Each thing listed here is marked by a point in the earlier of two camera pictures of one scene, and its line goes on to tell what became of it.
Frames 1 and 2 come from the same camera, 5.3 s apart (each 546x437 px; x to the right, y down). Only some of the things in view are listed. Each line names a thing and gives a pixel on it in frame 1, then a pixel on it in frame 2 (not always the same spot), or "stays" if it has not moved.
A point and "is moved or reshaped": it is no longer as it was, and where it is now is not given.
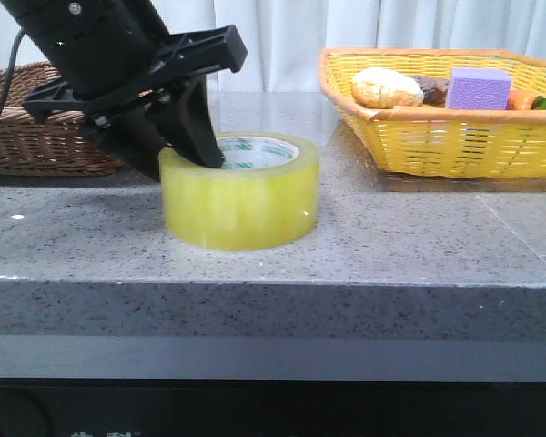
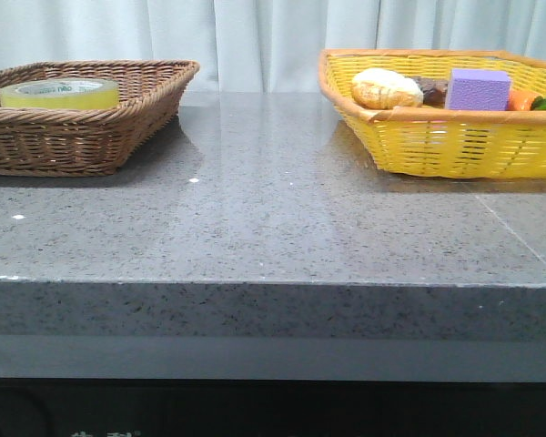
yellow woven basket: x=451 y=143 stays
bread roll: x=384 y=88 stays
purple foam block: x=478 y=89 stays
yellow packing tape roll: x=266 y=195 is moved or reshaped
